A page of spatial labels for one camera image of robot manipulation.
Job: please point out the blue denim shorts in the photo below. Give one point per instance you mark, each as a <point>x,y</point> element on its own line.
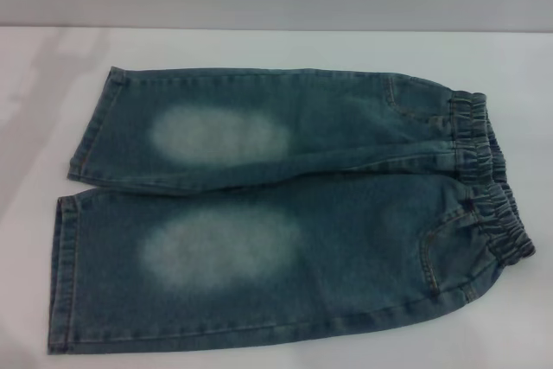
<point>345,235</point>

